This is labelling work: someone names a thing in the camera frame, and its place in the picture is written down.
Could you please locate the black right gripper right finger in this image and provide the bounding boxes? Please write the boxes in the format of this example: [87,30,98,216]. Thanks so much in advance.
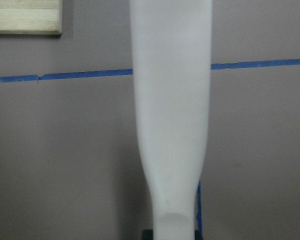
[194,230,203,240]

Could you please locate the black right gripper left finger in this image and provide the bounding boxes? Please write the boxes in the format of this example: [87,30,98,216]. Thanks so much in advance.
[141,230,153,240]

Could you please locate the beige hand brush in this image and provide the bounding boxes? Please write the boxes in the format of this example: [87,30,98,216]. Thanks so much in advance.
[129,0,213,240]

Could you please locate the bamboo cutting board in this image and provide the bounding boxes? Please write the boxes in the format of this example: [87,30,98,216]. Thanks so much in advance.
[0,0,63,35]

